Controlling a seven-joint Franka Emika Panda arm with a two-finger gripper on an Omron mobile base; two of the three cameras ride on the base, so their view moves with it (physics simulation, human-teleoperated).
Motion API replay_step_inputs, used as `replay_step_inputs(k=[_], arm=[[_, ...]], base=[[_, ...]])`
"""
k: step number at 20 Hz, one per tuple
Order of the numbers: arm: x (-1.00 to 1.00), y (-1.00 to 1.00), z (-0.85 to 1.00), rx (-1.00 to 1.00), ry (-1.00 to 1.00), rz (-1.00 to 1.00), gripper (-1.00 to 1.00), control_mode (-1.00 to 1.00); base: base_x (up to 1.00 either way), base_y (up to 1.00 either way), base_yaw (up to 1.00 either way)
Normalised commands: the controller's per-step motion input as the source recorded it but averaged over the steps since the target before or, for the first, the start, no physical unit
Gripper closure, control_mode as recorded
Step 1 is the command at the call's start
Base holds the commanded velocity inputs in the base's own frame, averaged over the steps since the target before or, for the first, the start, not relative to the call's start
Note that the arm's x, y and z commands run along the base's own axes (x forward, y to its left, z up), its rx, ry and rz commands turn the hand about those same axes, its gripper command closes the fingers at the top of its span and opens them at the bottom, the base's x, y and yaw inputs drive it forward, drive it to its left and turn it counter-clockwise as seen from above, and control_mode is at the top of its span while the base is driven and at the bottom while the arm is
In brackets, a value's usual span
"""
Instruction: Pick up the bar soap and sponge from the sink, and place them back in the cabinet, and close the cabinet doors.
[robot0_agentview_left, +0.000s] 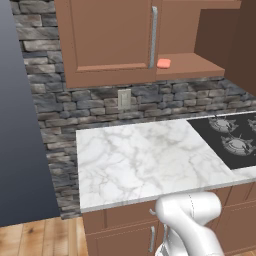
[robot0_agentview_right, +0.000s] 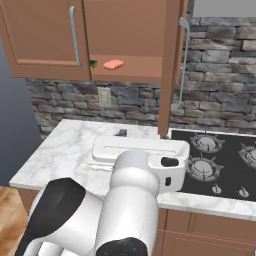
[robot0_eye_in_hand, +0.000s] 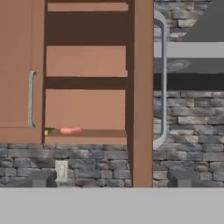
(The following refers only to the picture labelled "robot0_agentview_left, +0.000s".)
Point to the brown wall cabinet door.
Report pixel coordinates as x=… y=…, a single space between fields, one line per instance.
x=110 y=36

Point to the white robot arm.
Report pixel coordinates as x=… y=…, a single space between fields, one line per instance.
x=186 y=220

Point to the white wall socket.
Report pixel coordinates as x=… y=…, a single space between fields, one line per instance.
x=124 y=99

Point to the open brown cabinet door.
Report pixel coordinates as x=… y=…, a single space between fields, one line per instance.
x=243 y=46

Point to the brown base cabinet door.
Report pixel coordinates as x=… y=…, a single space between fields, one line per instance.
x=120 y=241
x=238 y=226

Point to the brown drawer front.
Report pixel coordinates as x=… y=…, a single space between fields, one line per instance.
x=128 y=215
x=242 y=193

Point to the pink sponge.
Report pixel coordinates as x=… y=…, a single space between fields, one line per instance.
x=164 y=63

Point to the open brown wall cabinet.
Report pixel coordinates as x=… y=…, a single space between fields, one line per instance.
x=190 y=65

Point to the black hob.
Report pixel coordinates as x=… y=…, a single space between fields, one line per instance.
x=233 y=146

